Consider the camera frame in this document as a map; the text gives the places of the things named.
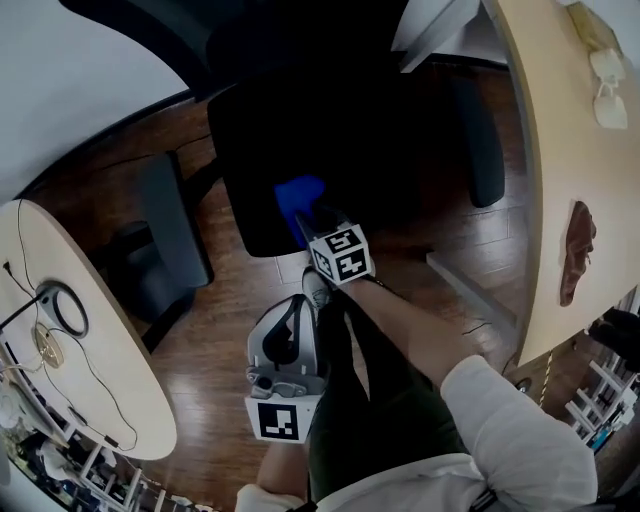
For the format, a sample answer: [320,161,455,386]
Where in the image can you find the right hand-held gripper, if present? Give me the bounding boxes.
[294,199,377,287]

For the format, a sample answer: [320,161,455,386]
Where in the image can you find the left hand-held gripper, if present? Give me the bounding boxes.
[244,293,331,444]

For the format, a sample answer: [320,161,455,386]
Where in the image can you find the blue cloth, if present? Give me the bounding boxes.
[273,174,327,249]

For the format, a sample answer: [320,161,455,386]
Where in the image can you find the black chair seat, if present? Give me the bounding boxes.
[207,64,451,259]

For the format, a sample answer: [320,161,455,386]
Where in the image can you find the person's left forearm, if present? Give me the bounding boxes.
[234,439,321,512]

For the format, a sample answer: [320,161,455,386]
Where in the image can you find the person's right forearm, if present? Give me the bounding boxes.
[344,277,599,506]

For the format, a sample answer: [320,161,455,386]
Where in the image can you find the black chair armrest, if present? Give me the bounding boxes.
[452,74,505,209]
[137,149,216,291]

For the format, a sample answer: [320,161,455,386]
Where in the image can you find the black chair backrest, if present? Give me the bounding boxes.
[58,0,411,104]

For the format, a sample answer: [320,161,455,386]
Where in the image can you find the person's grey shoe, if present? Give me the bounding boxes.
[301,266,334,315]

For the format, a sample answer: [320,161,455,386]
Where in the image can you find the person's dark trouser legs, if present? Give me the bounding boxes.
[304,294,471,501]

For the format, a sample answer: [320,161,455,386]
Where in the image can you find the person's white shirt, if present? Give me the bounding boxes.
[309,452,501,512]

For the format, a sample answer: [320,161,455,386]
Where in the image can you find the white storage shelf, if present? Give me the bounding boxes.
[564,284,640,457]
[0,424,221,512]

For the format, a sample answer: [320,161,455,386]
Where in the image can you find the brown leather pouch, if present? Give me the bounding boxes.
[558,199,598,308]

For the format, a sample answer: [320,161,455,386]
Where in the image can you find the brass round desk cap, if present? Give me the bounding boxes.
[31,323,66,370]

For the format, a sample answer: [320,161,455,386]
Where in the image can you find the white cabinet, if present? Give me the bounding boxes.
[389,0,509,75]

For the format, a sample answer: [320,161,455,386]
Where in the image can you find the black bag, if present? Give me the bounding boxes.
[587,307,640,374]

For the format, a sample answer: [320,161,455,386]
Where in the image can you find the white face mask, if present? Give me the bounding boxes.
[588,47,626,84]
[592,82,630,132]

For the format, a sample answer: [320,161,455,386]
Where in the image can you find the beige flat packet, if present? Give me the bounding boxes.
[567,0,619,51]

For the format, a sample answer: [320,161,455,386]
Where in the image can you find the thin black cable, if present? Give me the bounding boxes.
[2,198,139,452]

